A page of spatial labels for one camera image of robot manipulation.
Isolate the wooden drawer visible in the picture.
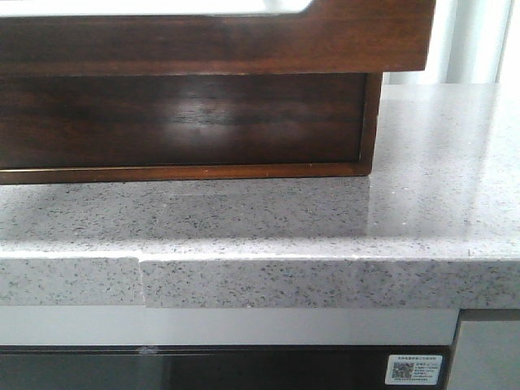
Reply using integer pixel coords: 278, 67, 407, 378
1, 1, 435, 76
0, 72, 369, 170

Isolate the dark wooden drawer cabinet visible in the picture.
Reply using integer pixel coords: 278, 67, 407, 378
0, 71, 384, 184

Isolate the white QR code sticker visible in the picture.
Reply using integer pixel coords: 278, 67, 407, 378
385, 354, 444, 385

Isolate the grey cabinet door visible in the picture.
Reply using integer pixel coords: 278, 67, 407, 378
447, 310, 519, 389

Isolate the black glass appliance door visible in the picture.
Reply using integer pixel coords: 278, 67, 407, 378
1, 345, 451, 389

